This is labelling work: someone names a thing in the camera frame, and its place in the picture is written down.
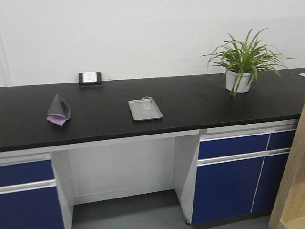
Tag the blue white lab cabinet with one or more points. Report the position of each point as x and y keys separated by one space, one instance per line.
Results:
x=231 y=172
x=36 y=191

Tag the light wooden shelf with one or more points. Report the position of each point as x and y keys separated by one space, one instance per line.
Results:
x=289 y=207

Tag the blue white lab cabinet left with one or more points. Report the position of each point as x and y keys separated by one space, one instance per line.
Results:
x=36 y=191

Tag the gray purple cleaning cloth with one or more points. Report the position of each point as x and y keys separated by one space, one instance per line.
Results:
x=59 y=112

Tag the black white power socket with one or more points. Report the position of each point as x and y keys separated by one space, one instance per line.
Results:
x=89 y=78

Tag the small glass beaker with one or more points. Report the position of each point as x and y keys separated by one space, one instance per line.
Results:
x=147 y=103

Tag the green spider plant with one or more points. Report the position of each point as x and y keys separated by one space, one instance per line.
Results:
x=248 y=56

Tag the blue white lab cabinet right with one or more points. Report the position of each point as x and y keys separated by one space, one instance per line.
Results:
x=231 y=172

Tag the white plant pot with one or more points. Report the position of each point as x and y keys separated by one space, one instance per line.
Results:
x=238 y=83

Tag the metal tray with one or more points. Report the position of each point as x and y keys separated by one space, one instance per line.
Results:
x=140 y=114

